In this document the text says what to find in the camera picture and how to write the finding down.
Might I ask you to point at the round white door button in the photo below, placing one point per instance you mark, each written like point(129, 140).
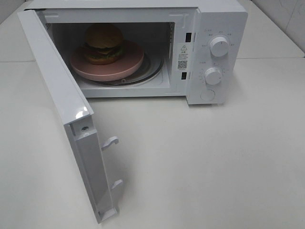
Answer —
point(207, 95)

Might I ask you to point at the pink round plate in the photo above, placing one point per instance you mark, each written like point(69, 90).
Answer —
point(128, 64)

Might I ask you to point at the white microwave door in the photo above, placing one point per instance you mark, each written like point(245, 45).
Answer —
point(75, 114)

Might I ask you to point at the burger with lettuce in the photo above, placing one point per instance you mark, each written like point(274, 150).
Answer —
point(103, 44)

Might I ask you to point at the glass microwave turntable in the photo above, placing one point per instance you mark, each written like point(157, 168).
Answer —
point(150, 67)

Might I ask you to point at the white warning label sticker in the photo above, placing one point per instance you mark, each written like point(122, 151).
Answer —
point(183, 54)

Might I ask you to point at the lower white timer knob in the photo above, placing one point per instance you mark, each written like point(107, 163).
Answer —
point(213, 76)

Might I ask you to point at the white microwave oven body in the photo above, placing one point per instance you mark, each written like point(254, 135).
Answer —
point(158, 26)

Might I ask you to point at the upper white power knob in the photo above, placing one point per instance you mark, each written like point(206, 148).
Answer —
point(219, 46)

